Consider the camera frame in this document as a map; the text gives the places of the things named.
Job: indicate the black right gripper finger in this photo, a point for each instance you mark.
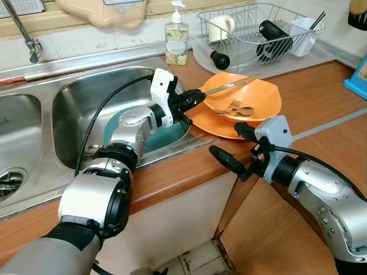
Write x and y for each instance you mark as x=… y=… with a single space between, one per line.
x=226 y=157
x=245 y=132

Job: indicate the gold metal spoon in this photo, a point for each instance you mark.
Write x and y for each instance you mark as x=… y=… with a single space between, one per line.
x=245 y=110

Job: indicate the patterned wooden chopstick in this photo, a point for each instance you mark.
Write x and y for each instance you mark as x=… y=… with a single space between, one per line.
x=221 y=89
x=241 y=82

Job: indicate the gold metal fork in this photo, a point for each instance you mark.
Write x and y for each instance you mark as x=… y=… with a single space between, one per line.
x=232 y=106

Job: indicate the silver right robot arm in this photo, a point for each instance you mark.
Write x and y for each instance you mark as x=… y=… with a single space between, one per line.
x=327 y=195

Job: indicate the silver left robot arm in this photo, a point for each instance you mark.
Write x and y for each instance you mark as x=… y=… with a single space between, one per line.
x=97 y=197

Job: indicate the orange plastic plate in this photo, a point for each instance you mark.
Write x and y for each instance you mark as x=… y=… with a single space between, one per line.
x=209 y=123

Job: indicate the teal plastic plate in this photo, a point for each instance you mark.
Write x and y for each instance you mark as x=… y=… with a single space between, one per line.
x=166 y=134

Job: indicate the small black round lid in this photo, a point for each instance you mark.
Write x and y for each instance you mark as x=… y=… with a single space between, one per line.
x=220 y=60

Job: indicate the dish soap pump bottle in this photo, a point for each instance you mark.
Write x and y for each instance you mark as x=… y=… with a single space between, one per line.
x=176 y=43

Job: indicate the cream ceramic cup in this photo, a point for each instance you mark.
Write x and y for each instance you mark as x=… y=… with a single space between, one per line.
x=221 y=27

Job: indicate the white cabinet door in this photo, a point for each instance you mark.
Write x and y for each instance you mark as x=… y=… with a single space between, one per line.
x=172 y=217

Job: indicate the black bottle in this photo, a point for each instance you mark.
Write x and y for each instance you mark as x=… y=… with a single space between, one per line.
x=274 y=34

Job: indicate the grey drain tray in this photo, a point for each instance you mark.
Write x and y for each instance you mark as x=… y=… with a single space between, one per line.
x=321 y=60

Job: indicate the stainless steel double sink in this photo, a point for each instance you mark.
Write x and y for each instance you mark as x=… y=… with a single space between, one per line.
x=74 y=103

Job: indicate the white plastic cutlery holder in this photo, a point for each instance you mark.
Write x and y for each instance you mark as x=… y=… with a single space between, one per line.
x=303 y=37

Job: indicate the beige plastic board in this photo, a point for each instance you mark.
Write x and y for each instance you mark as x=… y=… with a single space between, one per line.
x=103 y=11

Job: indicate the blue printed box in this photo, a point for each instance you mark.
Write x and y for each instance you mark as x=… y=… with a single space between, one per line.
x=358 y=80

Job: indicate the chrome faucet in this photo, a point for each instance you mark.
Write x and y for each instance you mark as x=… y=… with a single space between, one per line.
x=26 y=34

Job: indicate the metal sink drain strainer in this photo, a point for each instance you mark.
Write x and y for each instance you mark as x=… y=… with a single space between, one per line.
x=8 y=183

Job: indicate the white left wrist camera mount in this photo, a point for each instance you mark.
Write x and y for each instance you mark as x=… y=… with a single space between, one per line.
x=162 y=91

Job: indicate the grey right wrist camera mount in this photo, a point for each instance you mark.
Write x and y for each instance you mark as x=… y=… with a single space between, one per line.
x=278 y=134

